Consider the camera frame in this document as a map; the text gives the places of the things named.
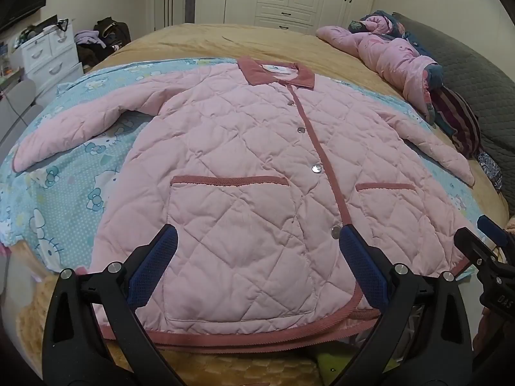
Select grey quilted headboard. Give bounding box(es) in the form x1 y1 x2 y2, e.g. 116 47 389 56
396 13 515 218

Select pink floral duvet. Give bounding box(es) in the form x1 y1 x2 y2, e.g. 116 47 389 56
316 10 445 125

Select purple clothes pile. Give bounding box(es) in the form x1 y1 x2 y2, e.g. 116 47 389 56
74 30 107 48

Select black backpack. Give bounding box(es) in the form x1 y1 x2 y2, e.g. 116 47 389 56
93 17 132 49

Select dark striped pillow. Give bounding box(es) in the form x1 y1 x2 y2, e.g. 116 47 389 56
428 85 483 157

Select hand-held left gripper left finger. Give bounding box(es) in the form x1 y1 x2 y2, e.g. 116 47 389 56
41 224 190 386

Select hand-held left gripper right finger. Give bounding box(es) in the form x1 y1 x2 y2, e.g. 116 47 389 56
334 224 473 386

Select white drawer chest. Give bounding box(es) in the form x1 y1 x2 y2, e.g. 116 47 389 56
20 22 85 93

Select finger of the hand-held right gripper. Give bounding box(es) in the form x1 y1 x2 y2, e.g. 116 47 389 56
454 227 500 269
477 215 515 264

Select pink quilted jacket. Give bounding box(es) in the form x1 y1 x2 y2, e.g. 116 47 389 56
12 57 475 348

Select tan bed cover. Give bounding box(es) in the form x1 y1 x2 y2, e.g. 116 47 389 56
82 23 510 226

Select blue cartoon printed blanket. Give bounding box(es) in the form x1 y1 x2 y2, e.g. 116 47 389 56
0 57 495 282

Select blue patterned cloth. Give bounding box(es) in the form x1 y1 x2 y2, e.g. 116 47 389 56
477 151 503 192

